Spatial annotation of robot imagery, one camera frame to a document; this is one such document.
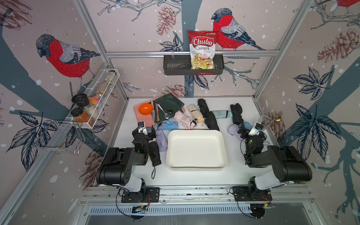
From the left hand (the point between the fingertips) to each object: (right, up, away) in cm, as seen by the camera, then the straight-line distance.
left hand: (147, 123), depth 91 cm
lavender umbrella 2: (+59, -5, +4) cm, 59 cm away
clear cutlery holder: (+80, +2, +1) cm, 80 cm away
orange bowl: (-6, +10, +18) cm, 22 cm away
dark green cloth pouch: (+10, +12, +22) cm, 27 cm away
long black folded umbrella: (+44, +2, +12) cm, 46 cm away
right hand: (+67, 0, -2) cm, 67 cm away
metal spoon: (+11, +5, +17) cm, 20 cm away
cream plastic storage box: (+30, -18, 0) cm, 35 cm away
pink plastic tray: (-3, +2, +16) cm, 16 cm away
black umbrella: (+6, -20, -6) cm, 22 cm away
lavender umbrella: (+9, -11, +1) cm, 14 cm away
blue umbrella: (+14, -2, +6) cm, 16 cm away
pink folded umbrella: (+27, 0, +7) cm, 28 cm away
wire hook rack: (-28, -2, -33) cm, 43 cm away
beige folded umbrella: (+34, +6, +14) cm, 37 cm away
